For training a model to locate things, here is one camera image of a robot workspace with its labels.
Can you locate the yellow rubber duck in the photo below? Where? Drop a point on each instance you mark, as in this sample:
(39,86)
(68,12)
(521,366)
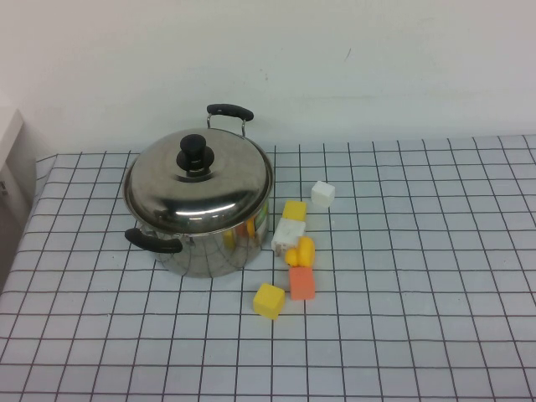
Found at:
(304,251)

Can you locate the white side desk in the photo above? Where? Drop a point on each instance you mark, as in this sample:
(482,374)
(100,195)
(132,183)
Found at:
(10,134)

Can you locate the white foam cube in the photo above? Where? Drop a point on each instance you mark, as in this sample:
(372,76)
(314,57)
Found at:
(323,194)

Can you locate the steel lid black knob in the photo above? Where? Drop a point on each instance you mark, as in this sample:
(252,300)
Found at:
(167,197)

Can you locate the white black-grid tablecloth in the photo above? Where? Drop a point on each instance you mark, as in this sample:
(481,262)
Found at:
(419,356)

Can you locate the yellow foam cube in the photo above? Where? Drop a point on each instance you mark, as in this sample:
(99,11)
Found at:
(269,302)
(294,210)

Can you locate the white plug adapter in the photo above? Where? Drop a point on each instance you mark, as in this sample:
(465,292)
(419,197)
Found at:
(287,232)

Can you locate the orange foam cube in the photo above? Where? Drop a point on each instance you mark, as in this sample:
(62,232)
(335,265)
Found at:
(302,285)

